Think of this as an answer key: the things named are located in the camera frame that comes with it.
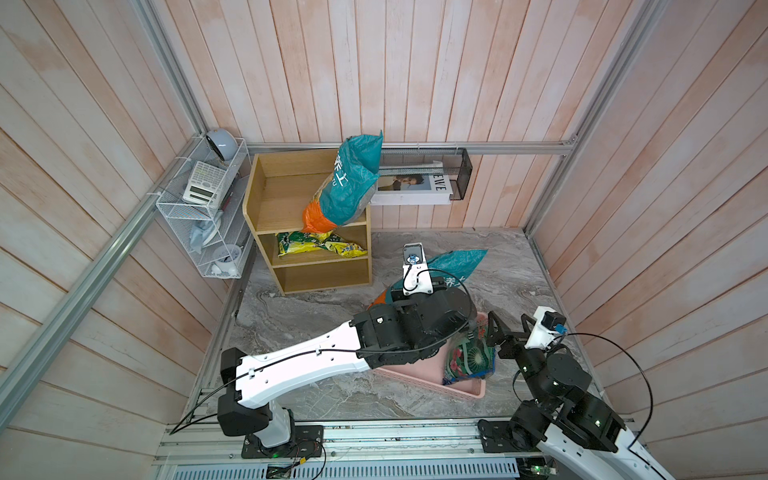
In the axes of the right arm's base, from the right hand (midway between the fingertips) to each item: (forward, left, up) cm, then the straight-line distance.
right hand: (504, 312), depth 69 cm
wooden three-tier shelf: (+37, +61, +9) cm, 71 cm away
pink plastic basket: (-7, +15, -23) cm, 28 cm away
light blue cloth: (+21, +80, +6) cm, 83 cm away
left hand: (+1, +20, +13) cm, 24 cm away
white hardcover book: (+42, +20, +4) cm, 46 cm away
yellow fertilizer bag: (+21, +40, 0) cm, 45 cm away
